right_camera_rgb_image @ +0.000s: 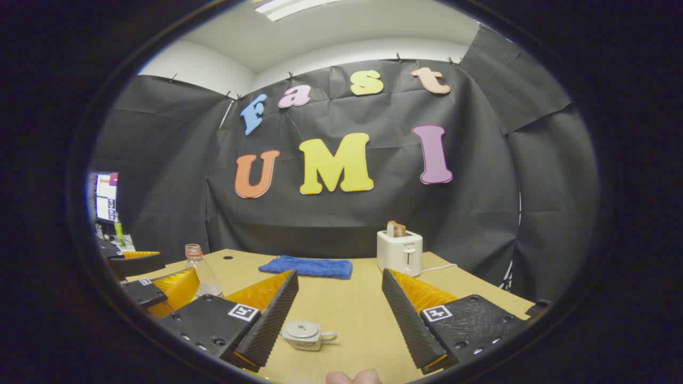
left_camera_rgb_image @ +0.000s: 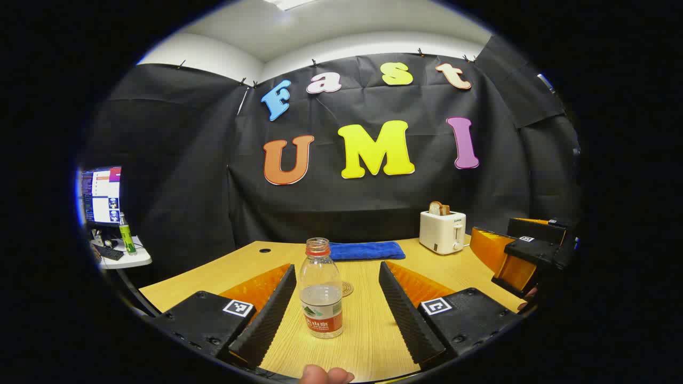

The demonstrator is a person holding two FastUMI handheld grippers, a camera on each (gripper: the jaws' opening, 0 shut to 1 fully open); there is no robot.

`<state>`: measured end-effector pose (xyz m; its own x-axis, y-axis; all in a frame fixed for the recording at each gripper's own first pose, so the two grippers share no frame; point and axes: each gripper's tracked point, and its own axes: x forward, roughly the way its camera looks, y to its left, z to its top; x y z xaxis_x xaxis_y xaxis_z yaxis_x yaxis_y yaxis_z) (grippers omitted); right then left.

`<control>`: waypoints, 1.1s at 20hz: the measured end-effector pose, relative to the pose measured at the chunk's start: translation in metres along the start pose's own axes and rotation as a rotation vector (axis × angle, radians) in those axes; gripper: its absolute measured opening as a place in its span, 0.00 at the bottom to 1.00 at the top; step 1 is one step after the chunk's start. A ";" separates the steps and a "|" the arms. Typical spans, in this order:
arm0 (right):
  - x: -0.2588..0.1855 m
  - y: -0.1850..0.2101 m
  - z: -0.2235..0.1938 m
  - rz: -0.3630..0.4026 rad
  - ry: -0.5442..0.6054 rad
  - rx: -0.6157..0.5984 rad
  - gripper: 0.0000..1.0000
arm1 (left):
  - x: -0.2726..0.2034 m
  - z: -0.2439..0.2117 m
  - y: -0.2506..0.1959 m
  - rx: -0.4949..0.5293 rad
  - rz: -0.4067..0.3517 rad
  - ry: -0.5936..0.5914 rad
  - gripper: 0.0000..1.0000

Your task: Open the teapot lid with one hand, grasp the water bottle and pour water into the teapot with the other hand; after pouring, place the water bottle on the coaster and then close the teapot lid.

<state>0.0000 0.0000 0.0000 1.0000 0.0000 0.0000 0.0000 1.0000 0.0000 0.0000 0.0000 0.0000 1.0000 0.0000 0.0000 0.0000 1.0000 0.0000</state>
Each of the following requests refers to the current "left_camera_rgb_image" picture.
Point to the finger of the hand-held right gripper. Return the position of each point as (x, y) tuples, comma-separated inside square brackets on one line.
[(491, 250), (539, 229)]

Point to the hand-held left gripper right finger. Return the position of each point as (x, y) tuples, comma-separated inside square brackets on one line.
[(408, 314)]

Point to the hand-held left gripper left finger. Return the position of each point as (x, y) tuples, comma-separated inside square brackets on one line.
[(272, 314)]

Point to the clear plastic water bottle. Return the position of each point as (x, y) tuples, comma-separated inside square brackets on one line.
[(320, 314)]

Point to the round wooden coaster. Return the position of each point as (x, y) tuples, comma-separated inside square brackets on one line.
[(348, 289)]

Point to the green drink bottle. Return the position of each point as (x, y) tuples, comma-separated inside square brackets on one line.
[(127, 237)]

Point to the white toaster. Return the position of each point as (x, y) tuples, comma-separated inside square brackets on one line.
[(440, 232)]

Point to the pale bread slice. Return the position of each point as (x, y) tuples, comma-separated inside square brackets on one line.
[(435, 208)]

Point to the blue towel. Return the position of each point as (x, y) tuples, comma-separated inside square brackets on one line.
[(368, 250)]

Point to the white side table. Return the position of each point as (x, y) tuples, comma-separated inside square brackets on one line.
[(133, 260)]

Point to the black keyboard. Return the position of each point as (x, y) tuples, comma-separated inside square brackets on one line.
[(109, 252)]

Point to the computer monitor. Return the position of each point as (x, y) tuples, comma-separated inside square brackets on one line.
[(101, 194)]

